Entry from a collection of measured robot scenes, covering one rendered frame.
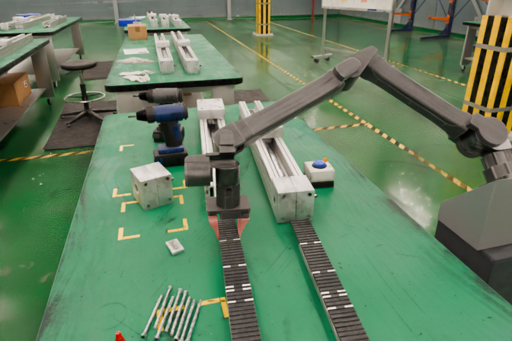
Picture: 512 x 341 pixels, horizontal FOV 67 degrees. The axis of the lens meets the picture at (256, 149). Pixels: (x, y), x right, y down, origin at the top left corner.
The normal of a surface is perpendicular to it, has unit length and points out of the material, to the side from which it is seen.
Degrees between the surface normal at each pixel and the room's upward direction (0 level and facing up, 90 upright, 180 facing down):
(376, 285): 0
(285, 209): 90
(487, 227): 90
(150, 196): 90
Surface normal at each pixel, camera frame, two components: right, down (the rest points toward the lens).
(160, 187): 0.55, 0.33
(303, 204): 0.15, 0.40
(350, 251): 0.00, -0.92
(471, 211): -0.97, 0.11
